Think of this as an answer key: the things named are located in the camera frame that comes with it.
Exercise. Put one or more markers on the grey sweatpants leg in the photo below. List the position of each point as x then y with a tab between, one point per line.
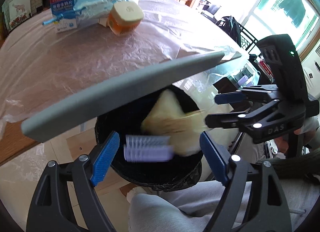
191	209

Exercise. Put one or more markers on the grey table edge strip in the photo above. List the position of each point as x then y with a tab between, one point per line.
113	93

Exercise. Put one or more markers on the glass top side table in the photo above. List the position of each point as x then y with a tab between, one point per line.
240	73

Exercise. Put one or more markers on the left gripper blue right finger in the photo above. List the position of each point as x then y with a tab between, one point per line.
267	208

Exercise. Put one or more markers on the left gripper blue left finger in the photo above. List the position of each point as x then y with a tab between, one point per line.
51	208

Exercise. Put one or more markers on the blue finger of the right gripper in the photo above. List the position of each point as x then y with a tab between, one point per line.
229	98
226	120

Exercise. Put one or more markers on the black jacket on chair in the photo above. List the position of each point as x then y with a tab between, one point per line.
230	26

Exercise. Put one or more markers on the orange jar cream lid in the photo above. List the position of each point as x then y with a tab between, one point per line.
124	17

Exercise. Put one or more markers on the lavender hair roller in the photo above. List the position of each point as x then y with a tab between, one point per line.
148	149

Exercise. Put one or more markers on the dark green sleeve forearm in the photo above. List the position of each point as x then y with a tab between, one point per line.
304	167

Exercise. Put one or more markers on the right hand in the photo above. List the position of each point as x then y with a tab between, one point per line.
282	144

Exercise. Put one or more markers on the blue naproxen tablet box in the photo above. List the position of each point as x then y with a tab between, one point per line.
63	13

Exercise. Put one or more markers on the yellow paper bag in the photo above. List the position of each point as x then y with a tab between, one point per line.
167	119

